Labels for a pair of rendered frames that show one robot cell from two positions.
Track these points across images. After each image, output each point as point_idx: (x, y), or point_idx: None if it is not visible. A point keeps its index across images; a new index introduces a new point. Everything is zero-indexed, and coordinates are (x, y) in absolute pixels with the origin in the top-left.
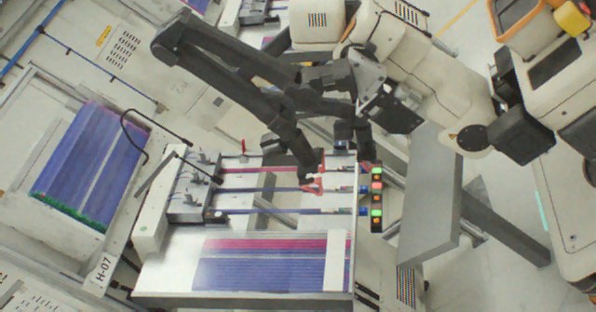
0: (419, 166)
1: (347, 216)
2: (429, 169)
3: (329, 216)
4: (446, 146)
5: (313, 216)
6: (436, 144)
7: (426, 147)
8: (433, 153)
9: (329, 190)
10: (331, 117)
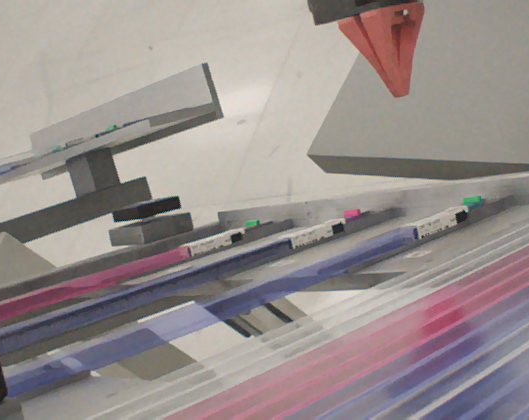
0: (471, 105)
1: (514, 209)
2: (528, 61)
3: (465, 230)
4: (502, 9)
5: (415, 251)
6: (455, 49)
7: (428, 84)
8: (476, 55)
9: (312, 238)
10: None
